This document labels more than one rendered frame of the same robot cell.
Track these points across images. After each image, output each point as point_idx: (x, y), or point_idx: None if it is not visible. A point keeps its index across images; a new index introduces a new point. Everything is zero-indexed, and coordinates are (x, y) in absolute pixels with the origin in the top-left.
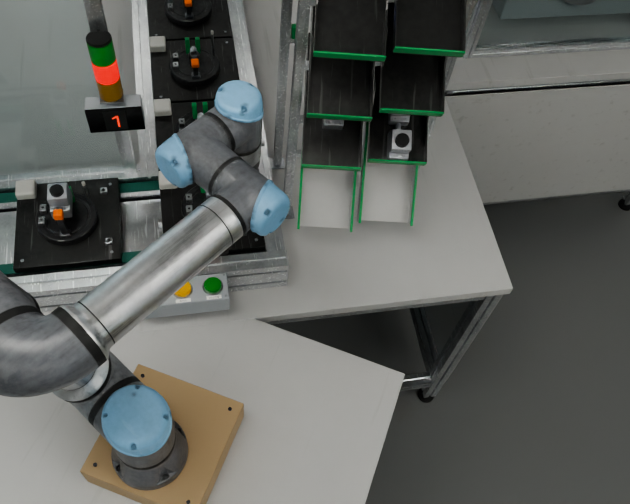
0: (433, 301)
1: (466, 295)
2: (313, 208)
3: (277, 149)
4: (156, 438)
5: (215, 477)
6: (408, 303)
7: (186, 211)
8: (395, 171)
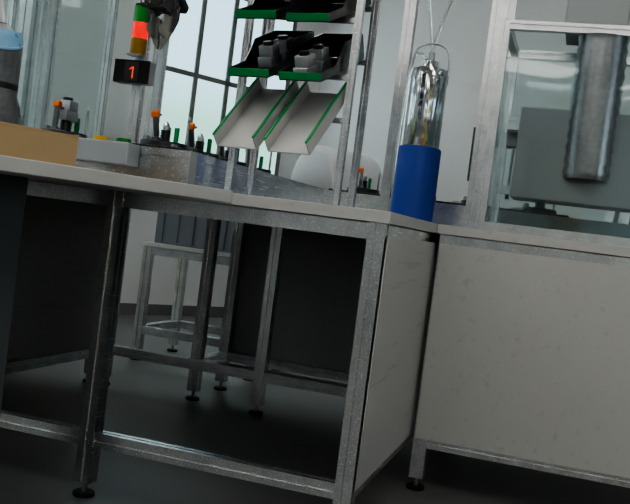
0: (307, 210)
1: (341, 209)
2: (235, 136)
3: (249, 175)
4: None
5: (15, 148)
6: (281, 205)
7: (143, 134)
8: (313, 125)
